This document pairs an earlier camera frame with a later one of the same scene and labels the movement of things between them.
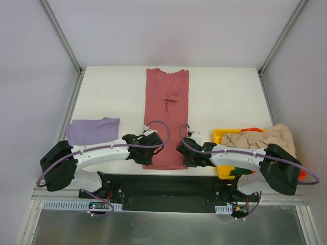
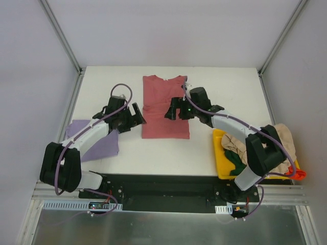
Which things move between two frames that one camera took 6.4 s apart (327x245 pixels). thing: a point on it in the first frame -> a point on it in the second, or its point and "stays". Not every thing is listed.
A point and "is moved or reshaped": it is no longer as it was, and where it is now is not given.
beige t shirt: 278,134 stays
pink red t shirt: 166,99 is moved or reshaped
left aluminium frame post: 62,37 stays
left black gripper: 155,140 -> 129,120
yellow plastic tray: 224,171 stays
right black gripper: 183,147 -> 179,111
